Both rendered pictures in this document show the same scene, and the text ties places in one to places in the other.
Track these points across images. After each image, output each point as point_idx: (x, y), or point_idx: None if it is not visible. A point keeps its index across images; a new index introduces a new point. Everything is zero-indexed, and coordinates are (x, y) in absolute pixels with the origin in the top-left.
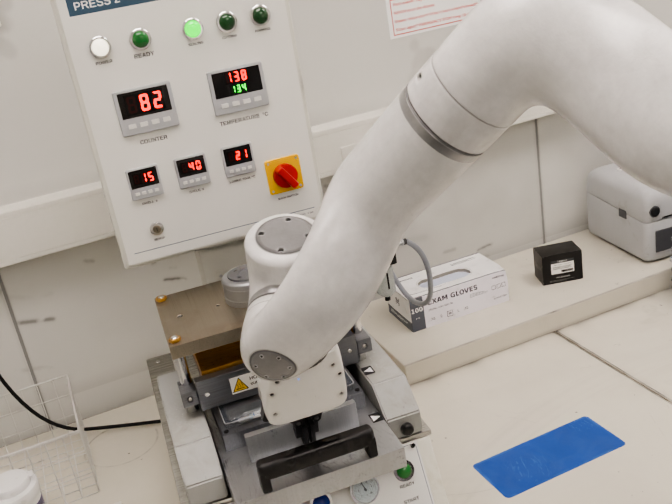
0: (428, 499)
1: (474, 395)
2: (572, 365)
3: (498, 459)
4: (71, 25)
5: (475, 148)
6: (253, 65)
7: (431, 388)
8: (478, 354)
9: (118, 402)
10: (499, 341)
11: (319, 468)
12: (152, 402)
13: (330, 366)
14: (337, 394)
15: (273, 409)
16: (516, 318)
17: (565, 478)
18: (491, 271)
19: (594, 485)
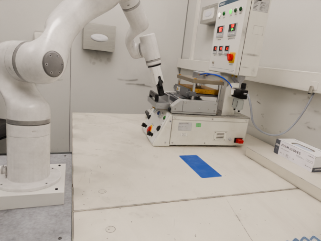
0: (161, 126)
1: (238, 162)
2: (263, 183)
3: (198, 158)
4: (218, 9)
5: (121, 6)
6: (235, 23)
7: (243, 158)
8: (267, 166)
9: None
10: (275, 168)
11: (154, 99)
12: None
13: (152, 71)
14: (154, 81)
15: (151, 77)
16: (291, 169)
17: (185, 164)
18: (313, 154)
19: (179, 167)
